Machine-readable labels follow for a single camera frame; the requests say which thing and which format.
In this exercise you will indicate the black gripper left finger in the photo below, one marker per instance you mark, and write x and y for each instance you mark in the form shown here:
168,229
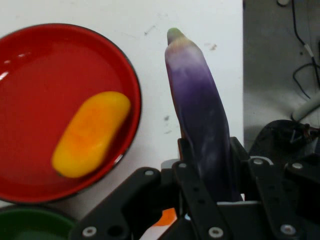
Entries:
140,197

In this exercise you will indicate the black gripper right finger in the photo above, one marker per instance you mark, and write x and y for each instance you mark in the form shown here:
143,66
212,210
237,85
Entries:
277,197

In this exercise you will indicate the purple toy eggplant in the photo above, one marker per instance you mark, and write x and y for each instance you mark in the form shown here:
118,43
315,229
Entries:
197,112

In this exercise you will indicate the black stand base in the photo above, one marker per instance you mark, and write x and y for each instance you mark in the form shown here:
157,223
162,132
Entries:
280,137

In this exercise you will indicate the yellow orange toy mango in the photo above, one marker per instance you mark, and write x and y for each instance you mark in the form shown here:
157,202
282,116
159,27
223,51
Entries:
90,135

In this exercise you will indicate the white tube on floor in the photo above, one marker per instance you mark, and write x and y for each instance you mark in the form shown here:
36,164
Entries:
307,107

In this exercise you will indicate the dark green bowl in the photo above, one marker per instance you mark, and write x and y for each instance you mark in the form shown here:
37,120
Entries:
30,225

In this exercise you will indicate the red round plate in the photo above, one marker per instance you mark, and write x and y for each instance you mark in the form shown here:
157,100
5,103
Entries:
50,100

